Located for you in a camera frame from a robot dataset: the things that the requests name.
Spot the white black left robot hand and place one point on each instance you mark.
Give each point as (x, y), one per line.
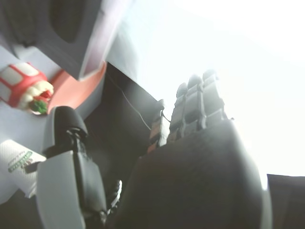
(190, 186)

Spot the grey box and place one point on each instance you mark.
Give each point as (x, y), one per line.
(71, 57)

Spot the white paper cup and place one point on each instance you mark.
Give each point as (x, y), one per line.
(14, 155)

